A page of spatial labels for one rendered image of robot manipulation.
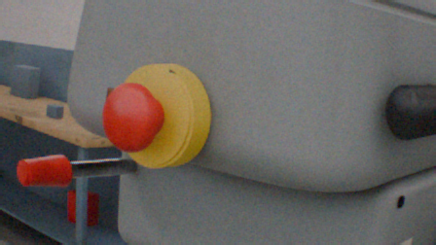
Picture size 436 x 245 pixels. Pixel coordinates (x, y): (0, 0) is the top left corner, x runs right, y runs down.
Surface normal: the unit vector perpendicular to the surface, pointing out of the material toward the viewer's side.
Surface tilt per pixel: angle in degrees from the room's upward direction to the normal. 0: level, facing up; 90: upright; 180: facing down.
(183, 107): 90
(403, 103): 90
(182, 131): 90
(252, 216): 90
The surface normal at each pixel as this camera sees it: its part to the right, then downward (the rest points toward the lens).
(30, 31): -0.58, 0.04
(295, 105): -0.32, 0.10
